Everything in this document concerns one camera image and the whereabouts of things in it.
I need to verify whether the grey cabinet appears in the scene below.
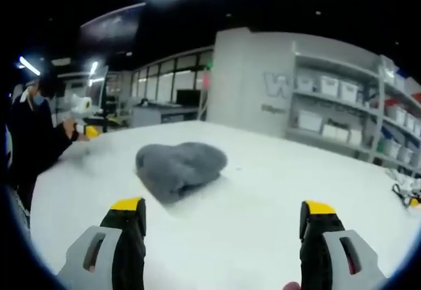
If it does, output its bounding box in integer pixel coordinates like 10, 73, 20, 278
131, 104, 202, 128

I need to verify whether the grey metal shelving unit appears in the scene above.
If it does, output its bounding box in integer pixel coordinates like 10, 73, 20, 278
285, 41, 421, 172

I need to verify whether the grey towel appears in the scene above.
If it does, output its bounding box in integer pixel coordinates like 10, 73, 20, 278
135, 141, 228, 206

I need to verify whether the row of white buckets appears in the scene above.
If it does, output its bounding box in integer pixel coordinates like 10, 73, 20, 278
378, 137, 421, 169

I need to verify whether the black and yellow tool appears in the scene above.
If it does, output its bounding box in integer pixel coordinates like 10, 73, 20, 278
391, 180, 421, 209

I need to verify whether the white storage bin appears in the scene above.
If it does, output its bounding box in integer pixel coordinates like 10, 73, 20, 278
297, 75, 319, 93
320, 76, 339, 97
340, 81, 360, 103

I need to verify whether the black monitor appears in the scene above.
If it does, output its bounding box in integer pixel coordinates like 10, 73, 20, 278
176, 88, 202, 105

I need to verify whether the white paper roll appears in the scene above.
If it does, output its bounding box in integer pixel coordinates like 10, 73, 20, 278
76, 96, 93, 113

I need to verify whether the grey partition wall panel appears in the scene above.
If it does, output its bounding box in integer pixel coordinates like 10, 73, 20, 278
206, 28, 299, 130

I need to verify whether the white storage box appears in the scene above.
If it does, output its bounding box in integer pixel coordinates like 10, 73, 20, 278
297, 109, 324, 132

